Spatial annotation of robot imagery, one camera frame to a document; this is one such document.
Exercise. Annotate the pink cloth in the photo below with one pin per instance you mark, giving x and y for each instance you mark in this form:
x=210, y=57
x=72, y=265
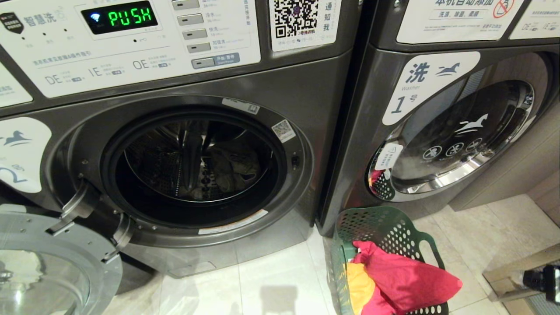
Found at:
x=407, y=280

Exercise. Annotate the yellow cloth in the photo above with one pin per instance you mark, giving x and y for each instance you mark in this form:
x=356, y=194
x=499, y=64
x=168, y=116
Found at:
x=361, y=288

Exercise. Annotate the grey closed washing machine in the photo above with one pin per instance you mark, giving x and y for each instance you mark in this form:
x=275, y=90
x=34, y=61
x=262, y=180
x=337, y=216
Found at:
x=363, y=113

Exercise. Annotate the round glass washing machine door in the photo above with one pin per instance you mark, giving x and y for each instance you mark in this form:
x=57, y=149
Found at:
x=52, y=262

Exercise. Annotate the grey open washing machine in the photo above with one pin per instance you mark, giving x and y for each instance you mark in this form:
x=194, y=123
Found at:
x=306, y=87

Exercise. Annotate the green perforated laundry basket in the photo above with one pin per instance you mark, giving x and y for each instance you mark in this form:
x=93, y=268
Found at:
x=385, y=227

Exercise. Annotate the beige metal bar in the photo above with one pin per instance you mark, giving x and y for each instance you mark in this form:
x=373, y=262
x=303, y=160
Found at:
x=503, y=273

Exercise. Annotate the chrome-rimmed dark washer door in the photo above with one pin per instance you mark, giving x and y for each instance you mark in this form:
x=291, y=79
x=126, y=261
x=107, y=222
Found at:
x=455, y=144

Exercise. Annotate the olive garment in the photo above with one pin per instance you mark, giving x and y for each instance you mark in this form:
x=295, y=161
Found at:
x=234, y=168

